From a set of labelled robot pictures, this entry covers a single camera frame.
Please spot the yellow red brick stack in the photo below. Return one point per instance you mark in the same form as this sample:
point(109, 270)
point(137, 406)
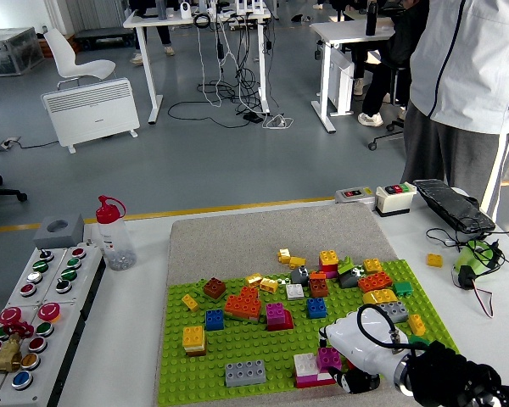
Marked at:
point(328, 258)

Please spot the grey switch box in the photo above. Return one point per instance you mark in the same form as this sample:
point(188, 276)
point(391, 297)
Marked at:
point(353, 195)

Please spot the white flat square brick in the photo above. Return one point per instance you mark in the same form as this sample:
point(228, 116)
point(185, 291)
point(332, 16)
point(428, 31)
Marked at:
point(294, 291)

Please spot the white plastic chair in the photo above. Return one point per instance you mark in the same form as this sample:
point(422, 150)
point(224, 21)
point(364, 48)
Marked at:
point(68, 55)

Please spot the brass valve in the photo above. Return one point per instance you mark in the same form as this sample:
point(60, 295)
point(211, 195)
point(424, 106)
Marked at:
point(4, 360)

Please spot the white magenta brick stack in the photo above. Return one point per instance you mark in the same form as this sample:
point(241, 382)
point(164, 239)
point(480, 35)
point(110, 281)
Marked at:
point(305, 364)

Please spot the small narrow yellow brick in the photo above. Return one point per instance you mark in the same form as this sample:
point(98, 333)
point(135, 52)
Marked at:
point(190, 302)
point(416, 325)

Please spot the orange brick cluster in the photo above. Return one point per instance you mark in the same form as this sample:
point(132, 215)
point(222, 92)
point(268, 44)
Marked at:
point(242, 305)

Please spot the light green tape roll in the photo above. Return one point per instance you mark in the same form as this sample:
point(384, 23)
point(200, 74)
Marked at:
point(464, 258)

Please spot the person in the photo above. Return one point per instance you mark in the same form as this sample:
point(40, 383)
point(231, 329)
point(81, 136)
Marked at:
point(471, 63)
point(382, 89)
point(165, 38)

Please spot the white panel heater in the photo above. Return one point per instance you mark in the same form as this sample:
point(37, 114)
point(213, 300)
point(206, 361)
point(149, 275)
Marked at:
point(89, 110)

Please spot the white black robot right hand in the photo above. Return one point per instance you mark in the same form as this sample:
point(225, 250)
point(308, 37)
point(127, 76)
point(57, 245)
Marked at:
point(365, 343)

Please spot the grey sloped brick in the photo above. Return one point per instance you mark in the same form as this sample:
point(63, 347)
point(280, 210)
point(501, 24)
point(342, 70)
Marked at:
point(300, 276)

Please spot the white emergency-stop button box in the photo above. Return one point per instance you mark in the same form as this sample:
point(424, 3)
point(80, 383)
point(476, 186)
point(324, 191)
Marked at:
point(42, 373)

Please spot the black keyboard tray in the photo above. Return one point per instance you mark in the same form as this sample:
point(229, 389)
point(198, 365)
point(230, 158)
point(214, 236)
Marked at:
point(449, 203)

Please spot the green small brick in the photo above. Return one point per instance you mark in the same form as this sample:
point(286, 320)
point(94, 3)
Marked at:
point(402, 289)

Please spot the yellow square brick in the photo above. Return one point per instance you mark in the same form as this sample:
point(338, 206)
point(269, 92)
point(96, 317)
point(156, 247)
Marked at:
point(434, 260)
point(372, 265)

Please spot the white computer tower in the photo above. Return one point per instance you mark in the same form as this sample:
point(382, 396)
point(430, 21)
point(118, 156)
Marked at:
point(341, 85)

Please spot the black wheeled dolly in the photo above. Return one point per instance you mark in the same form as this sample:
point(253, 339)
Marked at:
point(106, 34)

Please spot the orange brown brick stack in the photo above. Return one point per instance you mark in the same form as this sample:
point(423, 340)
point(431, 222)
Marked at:
point(318, 286)

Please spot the shiny gold brick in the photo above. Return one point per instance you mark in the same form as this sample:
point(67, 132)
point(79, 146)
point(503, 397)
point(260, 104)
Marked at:
point(253, 280)
point(269, 285)

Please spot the yellow tan brick stack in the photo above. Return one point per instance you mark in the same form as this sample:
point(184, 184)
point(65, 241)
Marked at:
point(194, 336)

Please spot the grey-brown table mat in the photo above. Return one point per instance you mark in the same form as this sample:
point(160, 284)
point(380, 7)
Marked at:
point(258, 233)

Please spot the clear bottle red cap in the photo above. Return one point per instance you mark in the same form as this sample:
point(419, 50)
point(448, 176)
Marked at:
point(112, 241)

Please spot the grey floor power strip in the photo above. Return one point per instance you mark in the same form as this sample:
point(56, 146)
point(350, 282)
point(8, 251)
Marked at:
point(7, 144)

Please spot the dark green brick piece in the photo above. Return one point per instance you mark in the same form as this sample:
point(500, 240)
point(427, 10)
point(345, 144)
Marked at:
point(420, 340)

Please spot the yellow curved brick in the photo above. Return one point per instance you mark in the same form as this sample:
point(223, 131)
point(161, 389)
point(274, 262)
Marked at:
point(379, 297)

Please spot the brown square brick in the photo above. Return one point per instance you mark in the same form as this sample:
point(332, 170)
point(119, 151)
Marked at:
point(214, 288)

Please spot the white eight-button control box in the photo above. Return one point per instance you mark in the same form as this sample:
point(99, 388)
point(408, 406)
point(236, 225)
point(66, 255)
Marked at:
point(53, 271)

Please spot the orange long brick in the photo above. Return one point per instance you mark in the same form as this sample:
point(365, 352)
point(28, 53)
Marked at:
point(375, 282)

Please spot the black power adapter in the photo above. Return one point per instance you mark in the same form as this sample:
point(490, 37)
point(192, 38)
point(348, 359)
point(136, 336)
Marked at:
point(253, 118)

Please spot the clear storage box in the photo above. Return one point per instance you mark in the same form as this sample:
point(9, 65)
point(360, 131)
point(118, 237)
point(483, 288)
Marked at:
point(12, 53)

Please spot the grey eight-stud brick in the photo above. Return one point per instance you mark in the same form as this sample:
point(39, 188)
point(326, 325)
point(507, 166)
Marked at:
point(245, 373)

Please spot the white desk with tower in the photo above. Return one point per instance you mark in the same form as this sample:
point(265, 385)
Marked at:
point(343, 31)

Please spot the black bottle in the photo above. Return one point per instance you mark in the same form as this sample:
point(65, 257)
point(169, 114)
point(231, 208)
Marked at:
point(372, 21)

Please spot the green studded baseplate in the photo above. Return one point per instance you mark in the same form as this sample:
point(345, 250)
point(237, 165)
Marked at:
point(246, 343)

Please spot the white small camera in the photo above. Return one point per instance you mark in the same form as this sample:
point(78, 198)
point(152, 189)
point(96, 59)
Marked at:
point(186, 10)

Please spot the magenta square brick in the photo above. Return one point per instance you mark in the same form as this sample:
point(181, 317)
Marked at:
point(275, 313)
point(328, 358)

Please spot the white switch box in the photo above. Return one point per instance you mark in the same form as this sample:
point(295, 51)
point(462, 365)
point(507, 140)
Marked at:
point(392, 203)

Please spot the lime green brick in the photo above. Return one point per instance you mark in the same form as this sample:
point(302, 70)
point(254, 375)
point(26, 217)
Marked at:
point(345, 265)

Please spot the blue square brick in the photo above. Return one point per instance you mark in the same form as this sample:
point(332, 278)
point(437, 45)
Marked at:
point(317, 308)
point(214, 320)

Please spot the dark grey brick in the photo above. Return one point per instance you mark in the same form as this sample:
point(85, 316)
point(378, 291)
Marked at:
point(348, 280)

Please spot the red sloped brick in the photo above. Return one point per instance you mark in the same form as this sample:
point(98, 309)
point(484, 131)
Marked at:
point(288, 322)

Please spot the grey block with hole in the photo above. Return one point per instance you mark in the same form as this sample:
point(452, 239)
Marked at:
point(68, 235)

